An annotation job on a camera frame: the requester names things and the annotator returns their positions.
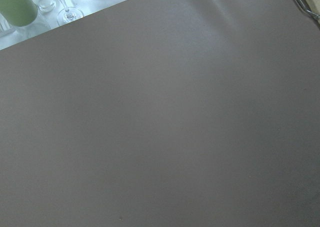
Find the green cup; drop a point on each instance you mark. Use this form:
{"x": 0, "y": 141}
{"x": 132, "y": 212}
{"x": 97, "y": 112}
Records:
{"x": 18, "y": 13}

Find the clear wine glass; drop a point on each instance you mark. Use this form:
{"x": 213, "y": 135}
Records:
{"x": 68, "y": 14}

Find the small clear glass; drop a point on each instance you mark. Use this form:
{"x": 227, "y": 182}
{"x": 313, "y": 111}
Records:
{"x": 46, "y": 6}

